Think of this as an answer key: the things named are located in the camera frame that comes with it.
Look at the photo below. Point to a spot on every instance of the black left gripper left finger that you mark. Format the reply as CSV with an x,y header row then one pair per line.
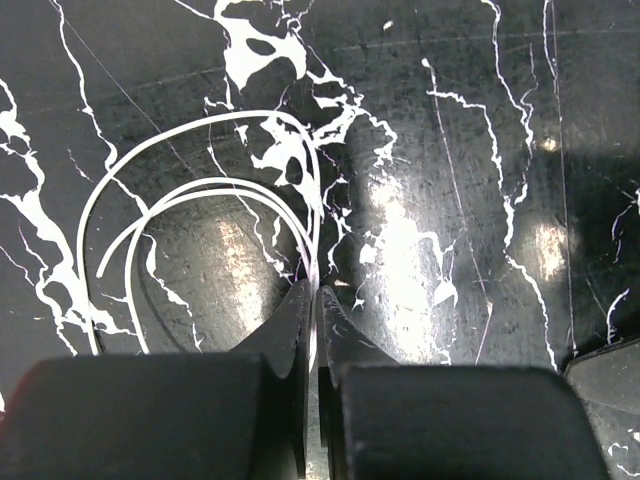
x,y
239,414

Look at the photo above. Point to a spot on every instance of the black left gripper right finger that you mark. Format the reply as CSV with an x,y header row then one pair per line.
x,y
381,419

